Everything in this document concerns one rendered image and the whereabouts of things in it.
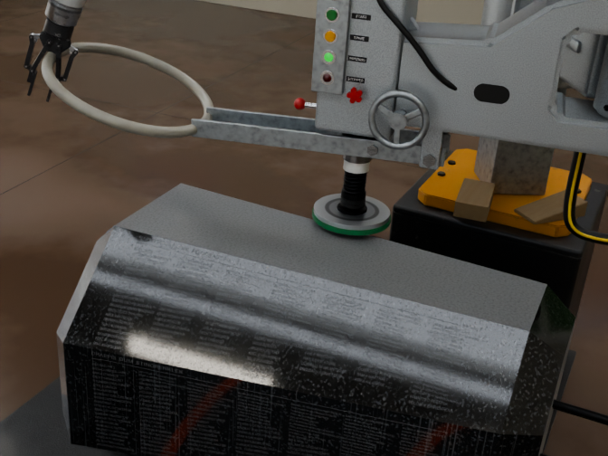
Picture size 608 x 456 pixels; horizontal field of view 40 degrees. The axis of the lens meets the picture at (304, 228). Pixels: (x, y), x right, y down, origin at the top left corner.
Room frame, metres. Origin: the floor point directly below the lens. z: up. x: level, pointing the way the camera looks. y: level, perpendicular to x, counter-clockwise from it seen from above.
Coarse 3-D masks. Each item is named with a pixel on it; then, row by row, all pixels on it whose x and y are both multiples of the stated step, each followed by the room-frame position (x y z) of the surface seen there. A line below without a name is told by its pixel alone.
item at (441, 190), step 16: (448, 160) 2.75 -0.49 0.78; (464, 160) 2.76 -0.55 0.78; (432, 176) 2.59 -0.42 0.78; (448, 176) 2.60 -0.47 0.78; (464, 176) 2.61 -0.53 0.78; (560, 176) 2.67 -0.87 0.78; (432, 192) 2.46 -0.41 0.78; (448, 192) 2.47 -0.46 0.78; (448, 208) 2.41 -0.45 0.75; (496, 208) 2.37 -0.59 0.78; (512, 208) 2.37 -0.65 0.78; (512, 224) 2.32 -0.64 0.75; (528, 224) 2.30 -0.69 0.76; (544, 224) 2.28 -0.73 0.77; (560, 224) 2.28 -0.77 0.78
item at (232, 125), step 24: (192, 120) 2.14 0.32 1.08; (216, 120) 2.24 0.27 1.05; (240, 120) 2.22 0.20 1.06; (264, 120) 2.21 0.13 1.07; (288, 120) 2.19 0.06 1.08; (312, 120) 2.17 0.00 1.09; (264, 144) 2.09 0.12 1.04; (288, 144) 2.08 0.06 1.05; (312, 144) 2.06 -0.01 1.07; (336, 144) 2.05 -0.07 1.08; (360, 144) 2.03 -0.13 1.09
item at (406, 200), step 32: (416, 192) 2.54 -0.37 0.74; (416, 224) 2.39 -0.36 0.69; (448, 224) 2.35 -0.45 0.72; (480, 224) 2.32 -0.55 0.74; (448, 256) 2.34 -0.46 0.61; (480, 256) 2.30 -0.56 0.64; (512, 256) 2.26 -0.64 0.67; (544, 256) 2.22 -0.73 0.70; (576, 256) 2.19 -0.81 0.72; (576, 288) 2.31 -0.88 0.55; (544, 448) 2.16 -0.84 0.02
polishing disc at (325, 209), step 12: (324, 204) 2.11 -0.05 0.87; (336, 204) 2.11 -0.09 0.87; (372, 204) 2.13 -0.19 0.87; (384, 204) 2.14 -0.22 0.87; (324, 216) 2.03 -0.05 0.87; (336, 216) 2.04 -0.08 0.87; (348, 216) 2.04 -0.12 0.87; (360, 216) 2.05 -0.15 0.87; (372, 216) 2.05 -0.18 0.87; (384, 216) 2.06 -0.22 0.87; (348, 228) 1.99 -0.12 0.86; (360, 228) 1.99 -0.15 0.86; (372, 228) 2.00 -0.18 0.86
